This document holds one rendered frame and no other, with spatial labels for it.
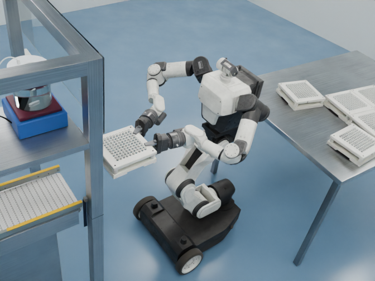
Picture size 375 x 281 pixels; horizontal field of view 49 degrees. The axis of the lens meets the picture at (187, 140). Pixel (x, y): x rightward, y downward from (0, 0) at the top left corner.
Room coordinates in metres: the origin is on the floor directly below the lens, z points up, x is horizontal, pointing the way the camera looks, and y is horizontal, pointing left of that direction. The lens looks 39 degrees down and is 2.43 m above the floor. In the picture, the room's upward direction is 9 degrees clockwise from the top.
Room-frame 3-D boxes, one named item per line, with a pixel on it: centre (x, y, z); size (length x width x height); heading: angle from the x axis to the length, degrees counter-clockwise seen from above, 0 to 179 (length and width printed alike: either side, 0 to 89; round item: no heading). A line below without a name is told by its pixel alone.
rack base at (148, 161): (1.55, 0.31, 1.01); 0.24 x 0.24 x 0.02; 43
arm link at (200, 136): (1.70, -0.04, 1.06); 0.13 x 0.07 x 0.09; 61
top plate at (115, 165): (1.55, 0.31, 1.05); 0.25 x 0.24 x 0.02; 133
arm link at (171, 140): (1.64, 0.11, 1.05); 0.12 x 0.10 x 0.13; 125
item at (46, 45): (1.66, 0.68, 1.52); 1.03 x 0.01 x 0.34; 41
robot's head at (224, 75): (1.98, -0.14, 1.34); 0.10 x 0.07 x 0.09; 43
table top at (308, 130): (2.65, -1.14, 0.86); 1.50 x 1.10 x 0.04; 129
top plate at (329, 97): (2.51, -1.07, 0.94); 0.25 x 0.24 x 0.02; 33
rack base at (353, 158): (2.08, -1.03, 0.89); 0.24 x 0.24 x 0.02; 44
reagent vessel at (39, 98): (1.32, 0.64, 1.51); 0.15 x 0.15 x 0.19
